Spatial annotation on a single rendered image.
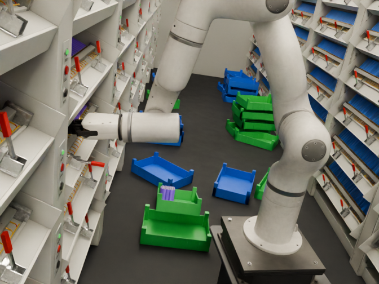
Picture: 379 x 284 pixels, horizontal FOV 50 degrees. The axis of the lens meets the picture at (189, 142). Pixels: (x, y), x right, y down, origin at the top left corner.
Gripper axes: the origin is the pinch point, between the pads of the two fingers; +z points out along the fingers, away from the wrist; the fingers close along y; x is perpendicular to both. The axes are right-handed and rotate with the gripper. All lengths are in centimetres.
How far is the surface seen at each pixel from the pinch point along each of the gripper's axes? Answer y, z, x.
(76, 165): 10.2, -4.9, 7.1
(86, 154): 0.0, -4.9, 8.3
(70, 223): 9.4, -1.4, 25.7
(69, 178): 15.9, -4.3, 8.0
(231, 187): -101, -61, 73
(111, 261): -25, -5, 65
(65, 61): 32.1, -10.7, -24.4
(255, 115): -187, -88, 57
